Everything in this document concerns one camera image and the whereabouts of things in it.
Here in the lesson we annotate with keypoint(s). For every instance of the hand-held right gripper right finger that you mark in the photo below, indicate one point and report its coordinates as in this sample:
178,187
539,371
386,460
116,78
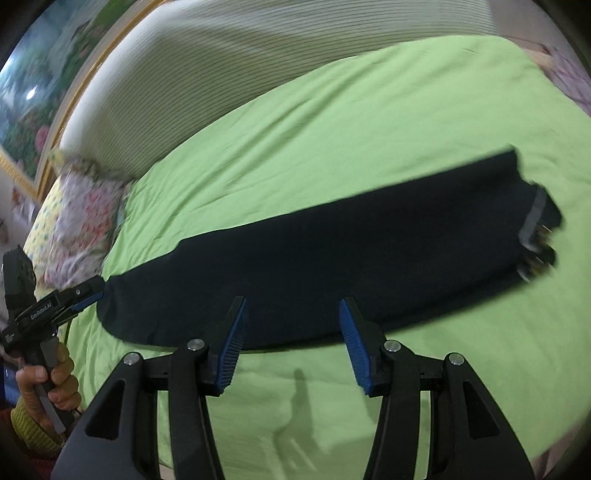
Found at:
355,344

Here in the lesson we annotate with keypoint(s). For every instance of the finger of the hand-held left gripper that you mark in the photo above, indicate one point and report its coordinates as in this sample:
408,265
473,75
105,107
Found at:
85,297

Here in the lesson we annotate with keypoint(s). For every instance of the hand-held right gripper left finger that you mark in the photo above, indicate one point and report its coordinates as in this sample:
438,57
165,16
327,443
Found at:
231,344

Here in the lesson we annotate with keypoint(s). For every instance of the black pants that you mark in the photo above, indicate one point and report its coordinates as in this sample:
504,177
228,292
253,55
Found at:
323,263

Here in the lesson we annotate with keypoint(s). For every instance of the person's left forearm yellow sleeve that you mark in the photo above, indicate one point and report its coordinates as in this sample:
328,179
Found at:
32,429

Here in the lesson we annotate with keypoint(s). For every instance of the person's left hand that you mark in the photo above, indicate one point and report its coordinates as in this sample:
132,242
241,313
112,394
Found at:
57,378

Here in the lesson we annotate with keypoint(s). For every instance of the yellow floral pillow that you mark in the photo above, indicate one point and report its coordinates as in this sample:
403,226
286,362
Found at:
41,221

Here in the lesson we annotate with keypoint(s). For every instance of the green bed sheet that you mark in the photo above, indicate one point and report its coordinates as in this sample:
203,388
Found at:
351,152

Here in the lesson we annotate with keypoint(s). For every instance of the striped white headboard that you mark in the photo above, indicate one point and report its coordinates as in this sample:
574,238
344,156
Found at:
221,69

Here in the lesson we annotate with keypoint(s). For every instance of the pink floral cloth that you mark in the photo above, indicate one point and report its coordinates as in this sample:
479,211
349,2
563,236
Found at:
563,69

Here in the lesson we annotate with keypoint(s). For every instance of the framed landscape wall painting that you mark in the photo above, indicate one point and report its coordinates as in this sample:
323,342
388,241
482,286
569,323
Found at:
55,83

